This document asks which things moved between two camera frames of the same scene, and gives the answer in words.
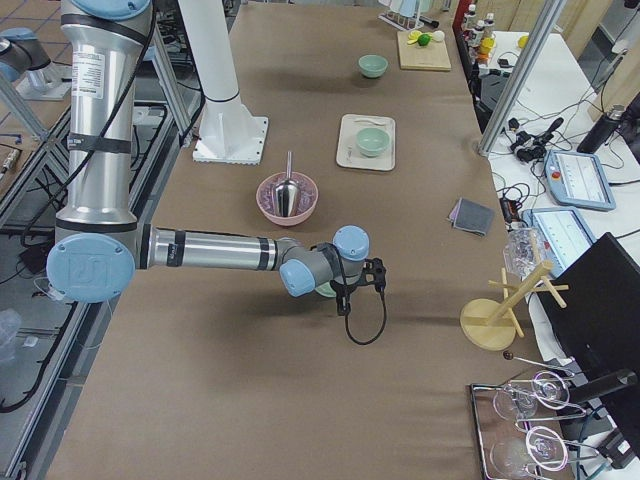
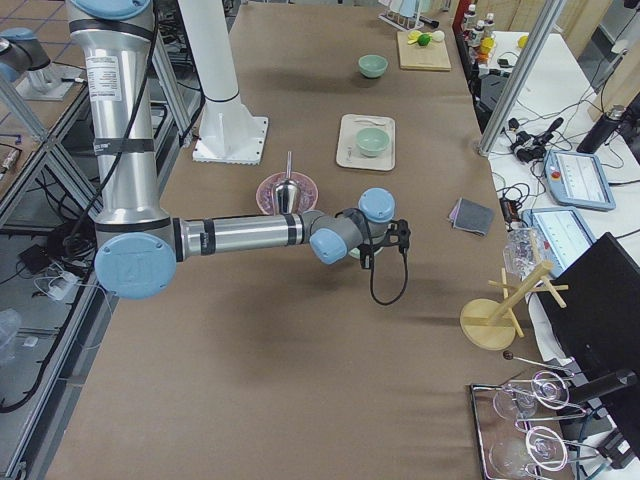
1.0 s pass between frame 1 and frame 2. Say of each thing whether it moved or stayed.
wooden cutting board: stayed
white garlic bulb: stayed
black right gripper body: moved
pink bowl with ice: stayed
